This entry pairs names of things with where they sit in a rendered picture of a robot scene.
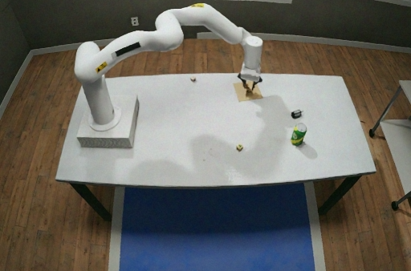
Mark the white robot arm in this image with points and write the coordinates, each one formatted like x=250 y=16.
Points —
x=89 y=70

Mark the tan square mat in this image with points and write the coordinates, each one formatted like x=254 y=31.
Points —
x=243 y=96

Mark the green and yellow drink can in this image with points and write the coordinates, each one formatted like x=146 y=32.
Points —
x=298 y=134

